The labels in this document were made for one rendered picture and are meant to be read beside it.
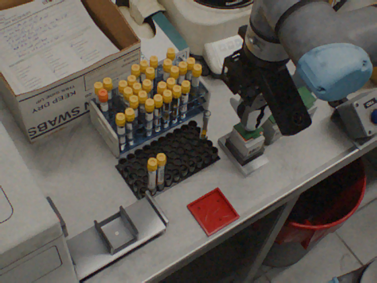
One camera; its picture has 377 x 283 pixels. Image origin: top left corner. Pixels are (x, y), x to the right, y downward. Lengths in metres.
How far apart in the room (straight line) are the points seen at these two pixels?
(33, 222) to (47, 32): 0.55
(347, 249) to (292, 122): 1.22
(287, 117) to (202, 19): 0.34
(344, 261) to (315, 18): 1.40
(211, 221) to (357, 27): 0.45
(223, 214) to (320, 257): 1.01
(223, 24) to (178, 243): 0.43
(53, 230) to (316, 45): 0.38
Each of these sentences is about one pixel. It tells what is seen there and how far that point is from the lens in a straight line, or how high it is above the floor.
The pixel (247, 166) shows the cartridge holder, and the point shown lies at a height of 0.89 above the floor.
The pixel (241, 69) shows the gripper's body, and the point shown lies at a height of 1.11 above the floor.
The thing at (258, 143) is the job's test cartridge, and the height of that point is 0.94.
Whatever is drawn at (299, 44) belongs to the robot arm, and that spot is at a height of 1.29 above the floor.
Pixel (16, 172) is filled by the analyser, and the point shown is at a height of 1.17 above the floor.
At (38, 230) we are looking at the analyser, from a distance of 0.67.
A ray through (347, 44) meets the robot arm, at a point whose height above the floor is 1.31.
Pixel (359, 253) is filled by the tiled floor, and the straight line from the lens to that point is 2.04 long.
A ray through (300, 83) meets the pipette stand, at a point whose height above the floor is 0.91.
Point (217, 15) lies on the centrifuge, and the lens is 1.11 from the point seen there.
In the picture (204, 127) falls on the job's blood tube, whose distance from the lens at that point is 1.01.
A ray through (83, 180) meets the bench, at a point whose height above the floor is 0.88.
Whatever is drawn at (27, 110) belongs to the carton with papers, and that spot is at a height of 0.98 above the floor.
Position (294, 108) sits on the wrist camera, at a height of 1.11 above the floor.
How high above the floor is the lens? 1.79
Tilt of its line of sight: 59 degrees down
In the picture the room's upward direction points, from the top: 8 degrees clockwise
